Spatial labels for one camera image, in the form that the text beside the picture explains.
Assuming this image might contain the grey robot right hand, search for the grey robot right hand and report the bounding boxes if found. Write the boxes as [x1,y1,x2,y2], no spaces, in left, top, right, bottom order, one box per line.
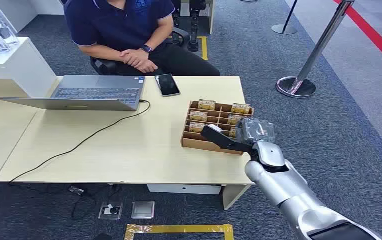
[200,117,277,156]

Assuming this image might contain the person's left hand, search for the person's left hand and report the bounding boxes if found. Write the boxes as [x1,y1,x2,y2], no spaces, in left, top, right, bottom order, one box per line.
[120,48,151,68]

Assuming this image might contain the person's right hand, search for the person's right hand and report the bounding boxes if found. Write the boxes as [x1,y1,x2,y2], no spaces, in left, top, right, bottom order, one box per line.
[133,59,159,75]

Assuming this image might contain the person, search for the person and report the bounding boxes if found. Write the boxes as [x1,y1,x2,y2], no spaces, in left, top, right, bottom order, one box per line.
[63,0,222,78]

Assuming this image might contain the brown wooden card organizer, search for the brown wooden card organizer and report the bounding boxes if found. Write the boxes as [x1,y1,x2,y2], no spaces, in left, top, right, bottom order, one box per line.
[181,100,255,156]

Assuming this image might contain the black smartphone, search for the black smartphone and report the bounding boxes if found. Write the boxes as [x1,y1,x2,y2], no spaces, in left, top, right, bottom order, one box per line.
[154,73,182,98]

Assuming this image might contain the black office chair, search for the black office chair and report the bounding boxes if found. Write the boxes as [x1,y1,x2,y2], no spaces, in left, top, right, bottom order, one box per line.
[89,27,192,77]

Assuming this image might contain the grey laptop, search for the grey laptop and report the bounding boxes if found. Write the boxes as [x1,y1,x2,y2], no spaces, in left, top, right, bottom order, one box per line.
[0,75,147,112]

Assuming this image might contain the yellow floor tape strip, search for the yellow floor tape strip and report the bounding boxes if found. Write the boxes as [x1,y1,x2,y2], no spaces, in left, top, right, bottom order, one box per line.
[196,36,209,62]

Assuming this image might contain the black humanoid robot legs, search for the black humanoid robot legs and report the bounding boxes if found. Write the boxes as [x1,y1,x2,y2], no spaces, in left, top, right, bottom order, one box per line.
[171,0,209,54]

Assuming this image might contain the beige desk side panel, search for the beige desk side panel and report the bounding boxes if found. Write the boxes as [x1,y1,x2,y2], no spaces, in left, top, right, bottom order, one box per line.
[222,183,254,212]

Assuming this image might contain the white drawer cabinet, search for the white drawer cabinet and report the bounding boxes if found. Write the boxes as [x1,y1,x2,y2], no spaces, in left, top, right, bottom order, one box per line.
[146,183,223,196]

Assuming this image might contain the metal floor plate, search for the metal floor plate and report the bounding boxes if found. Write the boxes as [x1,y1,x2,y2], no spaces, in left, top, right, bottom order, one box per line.
[130,200,156,221]

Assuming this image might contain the open floor socket box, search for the open floor socket box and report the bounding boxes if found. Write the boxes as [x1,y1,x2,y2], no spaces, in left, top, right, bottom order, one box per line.
[97,201,124,222]

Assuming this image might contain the red barrier belt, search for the red barrier belt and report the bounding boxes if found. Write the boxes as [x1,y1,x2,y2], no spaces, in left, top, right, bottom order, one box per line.
[332,0,382,74]

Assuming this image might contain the chrome stanchion post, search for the chrome stanchion post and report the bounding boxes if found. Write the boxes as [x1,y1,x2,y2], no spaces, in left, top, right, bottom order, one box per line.
[275,0,356,100]

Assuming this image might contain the black laptop power cable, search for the black laptop power cable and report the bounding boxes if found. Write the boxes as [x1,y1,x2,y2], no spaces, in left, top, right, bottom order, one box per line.
[8,99,152,185]

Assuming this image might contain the black stanchion post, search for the black stanchion post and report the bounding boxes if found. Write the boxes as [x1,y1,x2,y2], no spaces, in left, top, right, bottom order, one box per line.
[271,0,300,36]

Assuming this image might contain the white display pedestal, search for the white display pedestal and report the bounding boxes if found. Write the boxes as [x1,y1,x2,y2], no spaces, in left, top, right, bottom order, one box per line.
[0,36,58,99]

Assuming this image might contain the yellow floor tape frame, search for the yellow floor tape frame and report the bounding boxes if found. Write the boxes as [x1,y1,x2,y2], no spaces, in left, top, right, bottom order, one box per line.
[123,223,235,240]

